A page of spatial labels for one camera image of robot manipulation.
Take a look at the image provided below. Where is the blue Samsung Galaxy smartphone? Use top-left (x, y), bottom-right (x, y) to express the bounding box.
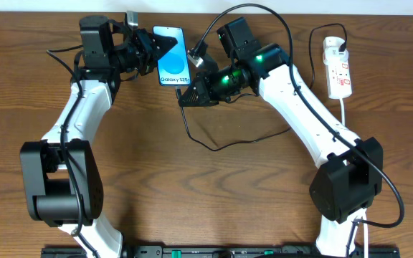
top-left (153, 26), bottom-right (191, 87)

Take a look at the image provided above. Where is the white USB charger plug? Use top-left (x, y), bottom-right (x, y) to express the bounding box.
top-left (323, 47), bottom-right (349, 65)

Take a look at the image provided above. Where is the white power strip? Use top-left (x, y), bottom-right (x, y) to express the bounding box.
top-left (322, 36), bottom-right (353, 100)

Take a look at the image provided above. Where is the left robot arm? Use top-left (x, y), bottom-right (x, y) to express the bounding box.
top-left (19, 11), bottom-right (177, 257)

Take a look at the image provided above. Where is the black USB charging cable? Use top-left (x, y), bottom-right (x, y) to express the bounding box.
top-left (175, 23), bottom-right (348, 152)

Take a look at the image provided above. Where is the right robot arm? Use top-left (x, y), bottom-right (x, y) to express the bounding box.
top-left (179, 17), bottom-right (383, 257)

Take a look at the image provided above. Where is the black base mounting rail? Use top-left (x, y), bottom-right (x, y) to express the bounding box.
top-left (40, 245), bottom-right (401, 258)

